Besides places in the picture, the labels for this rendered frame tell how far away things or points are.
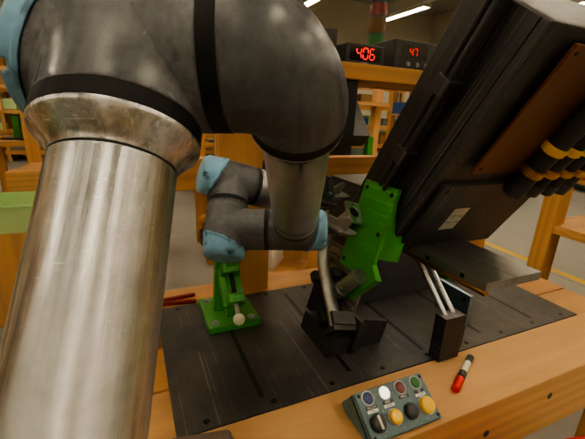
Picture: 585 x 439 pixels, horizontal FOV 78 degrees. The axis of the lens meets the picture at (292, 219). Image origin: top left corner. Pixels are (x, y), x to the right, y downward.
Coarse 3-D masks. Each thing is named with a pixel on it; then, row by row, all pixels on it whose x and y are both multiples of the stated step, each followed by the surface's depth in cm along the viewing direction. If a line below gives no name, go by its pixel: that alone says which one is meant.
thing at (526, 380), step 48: (528, 336) 91; (576, 336) 92; (432, 384) 73; (480, 384) 74; (528, 384) 74; (576, 384) 83; (240, 432) 60; (288, 432) 61; (336, 432) 61; (432, 432) 63; (480, 432) 70; (528, 432) 79
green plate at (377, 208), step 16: (368, 192) 82; (384, 192) 78; (400, 192) 75; (368, 208) 81; (384, 208) 77; (352, 224) 86; (368, 224) 80; (384, 224) 76; (352, 240) 85; (368, 240) 79; (384, 240) 77; (400, 240) 80; (352, 256) 84; (368, 256) 79; (384, 256) 80
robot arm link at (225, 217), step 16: (208, 208) 64; (224, 208) 62; (240, 208) 64; (208, 224) 62; (224, 224) 61; (240, 224) 61; (256, 224) 61; (208, 240) 61; (224, 240) 60; (240, 240) 62; (256, 240) 62; (208, 256) 62; (224, 256) 61; (240, 256) 62
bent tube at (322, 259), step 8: (352, 208) 84; (344, 216) 83; (352, 216) 81; (360, 216) 83; (360, 224) 82; (328, 240) 89; (328, 248) 89; (320, 256) 89; (328, 256) 89; (320, 264) 88; (328, 264) 89; (320, 272) 87; (328, 272) 87; (320, 280) 87; (328, 280) 86; (328, 288) 84; (328, 296) 83; (328, 304) 83; (336, 304) 83; (328, 312) 82; (328, 320) 81
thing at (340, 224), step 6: (330, 216) 76; (330, 222) 78; (336, 222) 77; (342, 222) 77; (348, 222) 76; (336, 228) 78; (342, 228) 78; (348, 228) 80; (336, 234) 79; (342, 234) 79; (348, 234) 80
